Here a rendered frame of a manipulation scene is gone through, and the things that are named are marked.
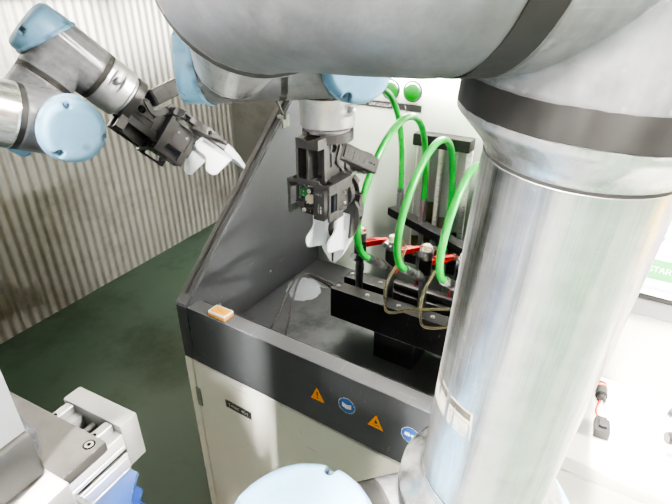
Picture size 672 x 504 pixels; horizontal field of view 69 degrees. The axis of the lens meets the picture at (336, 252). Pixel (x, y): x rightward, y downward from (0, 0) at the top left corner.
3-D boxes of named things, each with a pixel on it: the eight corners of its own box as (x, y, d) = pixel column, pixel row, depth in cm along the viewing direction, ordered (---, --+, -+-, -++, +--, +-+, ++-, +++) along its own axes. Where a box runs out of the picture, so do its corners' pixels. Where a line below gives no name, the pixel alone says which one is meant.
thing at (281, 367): (195, 361, 121) (186, 307, 114) (208, 351, 124) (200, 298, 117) (430, 479, 92) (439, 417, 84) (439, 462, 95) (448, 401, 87)
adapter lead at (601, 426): (607, 441, 76) (611, 432, 75) (592, 436, 77) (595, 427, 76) (606, 390, 86) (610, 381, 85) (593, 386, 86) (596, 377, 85)
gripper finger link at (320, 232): (300, 268, 76) (298, 213, 72) (321, 252, 80) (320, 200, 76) (316, 273, 74) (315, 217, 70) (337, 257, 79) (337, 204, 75)
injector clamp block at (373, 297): (330, 338, 122) (330, 286, 115) (351, 318, 130) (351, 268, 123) (462, 391, 106) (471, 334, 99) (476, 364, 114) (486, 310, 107)
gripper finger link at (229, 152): (231, 190, 85) (183, 161, 81) (247, 161, 87) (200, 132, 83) (237, 187, 83) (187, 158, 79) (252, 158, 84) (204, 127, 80)
